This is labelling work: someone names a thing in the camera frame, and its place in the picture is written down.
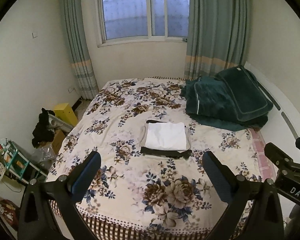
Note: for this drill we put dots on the yellow box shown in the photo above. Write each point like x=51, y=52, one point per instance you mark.
x=65, y=113

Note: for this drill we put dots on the green striped curtain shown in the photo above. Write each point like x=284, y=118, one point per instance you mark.
x=218, y=36
x=74, y=35

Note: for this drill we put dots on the dark green folded blanket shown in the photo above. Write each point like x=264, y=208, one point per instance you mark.
x=230, y=100

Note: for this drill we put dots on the pink checked mattress pad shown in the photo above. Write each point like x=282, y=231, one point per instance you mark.
x=266, y=167

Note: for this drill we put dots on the cardboard box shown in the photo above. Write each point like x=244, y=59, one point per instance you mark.
x=57, y=141

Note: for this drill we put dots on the white garment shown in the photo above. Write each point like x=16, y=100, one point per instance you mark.
x=166, y=136

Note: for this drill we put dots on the floral bed sheet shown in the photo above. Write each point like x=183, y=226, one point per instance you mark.
x=141, y=196

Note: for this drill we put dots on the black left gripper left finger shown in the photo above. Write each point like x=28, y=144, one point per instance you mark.
x=36, y=216

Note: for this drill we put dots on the right green striped curtain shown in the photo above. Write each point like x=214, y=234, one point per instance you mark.
x=218, y=36

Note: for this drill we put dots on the white curved headboard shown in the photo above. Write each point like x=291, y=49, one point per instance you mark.
x=283, y=126

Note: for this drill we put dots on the left green striped curtain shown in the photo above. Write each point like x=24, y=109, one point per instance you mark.
x=74, y=35

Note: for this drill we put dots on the green storage shelf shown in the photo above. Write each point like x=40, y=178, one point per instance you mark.
x=18, y=165

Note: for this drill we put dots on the black clothes on rack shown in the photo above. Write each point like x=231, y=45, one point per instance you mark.
x=42, y=132

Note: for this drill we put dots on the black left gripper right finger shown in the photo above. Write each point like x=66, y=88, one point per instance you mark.
x=265, y=219

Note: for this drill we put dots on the window with white frame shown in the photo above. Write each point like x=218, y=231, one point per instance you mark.
x=123, y=21

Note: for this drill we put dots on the white wall switch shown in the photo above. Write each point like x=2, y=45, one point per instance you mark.
x=35, y=34

